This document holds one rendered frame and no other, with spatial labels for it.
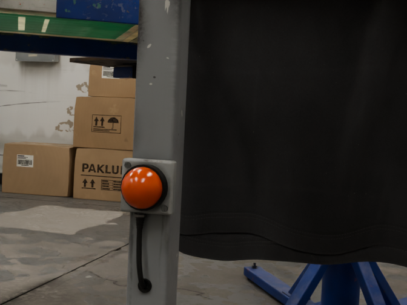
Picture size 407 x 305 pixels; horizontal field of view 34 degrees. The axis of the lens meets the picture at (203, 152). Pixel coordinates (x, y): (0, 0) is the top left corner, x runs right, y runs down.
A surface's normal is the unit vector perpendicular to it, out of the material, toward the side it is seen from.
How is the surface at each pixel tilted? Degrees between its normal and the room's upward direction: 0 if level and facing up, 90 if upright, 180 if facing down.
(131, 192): 100
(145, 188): 80
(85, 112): 90
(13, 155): 87
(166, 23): 90
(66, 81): 90
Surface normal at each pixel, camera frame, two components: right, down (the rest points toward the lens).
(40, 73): -0.25, 0.04
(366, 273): 0.20, -0.69
